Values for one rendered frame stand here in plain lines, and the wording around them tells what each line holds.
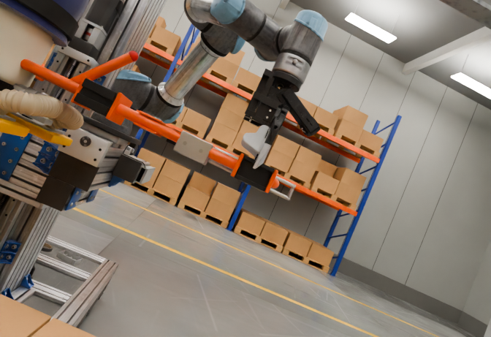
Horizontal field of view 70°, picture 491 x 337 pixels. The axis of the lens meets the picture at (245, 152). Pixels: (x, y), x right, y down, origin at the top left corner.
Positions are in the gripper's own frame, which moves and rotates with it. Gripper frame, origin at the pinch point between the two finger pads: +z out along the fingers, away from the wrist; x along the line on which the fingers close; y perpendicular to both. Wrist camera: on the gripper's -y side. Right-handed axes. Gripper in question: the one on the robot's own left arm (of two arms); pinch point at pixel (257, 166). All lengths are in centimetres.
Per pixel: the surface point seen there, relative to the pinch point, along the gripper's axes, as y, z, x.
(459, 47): -347, -478, -670
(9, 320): 37, 55, -11
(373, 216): -414, -65, -902
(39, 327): 31, 56, -13
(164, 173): 138, 56, -713
